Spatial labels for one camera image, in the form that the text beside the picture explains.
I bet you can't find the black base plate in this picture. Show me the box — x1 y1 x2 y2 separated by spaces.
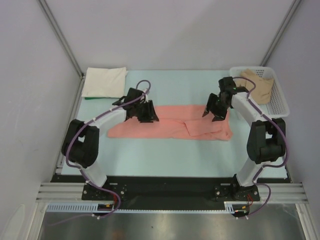
49 174 292 211

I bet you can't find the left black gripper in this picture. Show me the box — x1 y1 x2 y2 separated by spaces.
134 100 159 124

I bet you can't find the left aluminium frame post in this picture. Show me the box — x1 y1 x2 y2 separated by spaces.
37 0 85 80

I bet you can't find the folded green t shirt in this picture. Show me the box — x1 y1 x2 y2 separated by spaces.
83 97 120 100

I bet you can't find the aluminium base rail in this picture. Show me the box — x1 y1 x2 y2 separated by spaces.
36 182 308 204

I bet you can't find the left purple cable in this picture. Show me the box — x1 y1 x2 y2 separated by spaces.
47 79 152 227

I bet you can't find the pink polo shirt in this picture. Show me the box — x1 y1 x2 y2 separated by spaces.
107 104 233 141

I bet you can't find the right aluminium frame post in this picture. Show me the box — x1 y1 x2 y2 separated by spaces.
259 0 304 67

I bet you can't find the folded white t shirt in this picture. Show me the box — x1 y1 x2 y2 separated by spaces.
81 67 128 98

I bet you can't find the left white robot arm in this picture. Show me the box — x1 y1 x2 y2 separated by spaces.
61 87 159 200

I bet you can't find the purple cable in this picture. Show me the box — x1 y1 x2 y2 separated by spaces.
47 79 152 227
231 76 290 217

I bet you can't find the white slotted cable duct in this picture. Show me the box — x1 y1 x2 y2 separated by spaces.
46 202 248 215

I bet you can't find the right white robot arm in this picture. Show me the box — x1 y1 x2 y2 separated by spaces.
203 76 289 201

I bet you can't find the beige t shirt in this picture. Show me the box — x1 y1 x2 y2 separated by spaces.
240 69 274 105

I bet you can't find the aluminium frame post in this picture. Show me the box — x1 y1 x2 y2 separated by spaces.
37 0 85 80
259 0 304 67

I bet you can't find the white plastic basket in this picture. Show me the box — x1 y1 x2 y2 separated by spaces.
229 66 290 119

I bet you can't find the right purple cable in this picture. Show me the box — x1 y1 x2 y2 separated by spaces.
231 76 290 217

